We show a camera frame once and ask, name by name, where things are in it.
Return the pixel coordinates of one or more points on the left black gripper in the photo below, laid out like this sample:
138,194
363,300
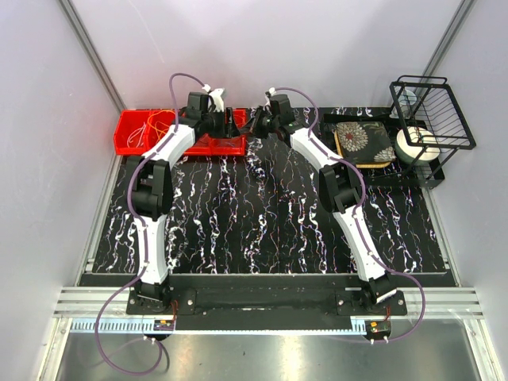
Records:
225,128

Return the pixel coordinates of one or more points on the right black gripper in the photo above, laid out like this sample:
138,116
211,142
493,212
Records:
259,113

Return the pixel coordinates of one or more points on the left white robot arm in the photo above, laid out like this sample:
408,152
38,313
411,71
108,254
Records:
150,191

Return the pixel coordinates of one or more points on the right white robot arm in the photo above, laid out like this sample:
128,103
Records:
341,192

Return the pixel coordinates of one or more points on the red storage bin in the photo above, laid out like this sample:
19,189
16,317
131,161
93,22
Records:
157,125
129,133
204,146
235,146

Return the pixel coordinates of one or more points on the floral square plate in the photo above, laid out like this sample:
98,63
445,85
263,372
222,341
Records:
364,143

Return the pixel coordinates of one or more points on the glass cup in rack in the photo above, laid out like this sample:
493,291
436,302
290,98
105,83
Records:
406,100

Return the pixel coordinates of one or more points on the white green bowl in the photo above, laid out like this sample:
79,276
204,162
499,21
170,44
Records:
421,146

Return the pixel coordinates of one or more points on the black wire dish rack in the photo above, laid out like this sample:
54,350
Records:
437,110

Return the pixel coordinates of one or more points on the aluminium frame rail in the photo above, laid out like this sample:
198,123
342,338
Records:
86,302

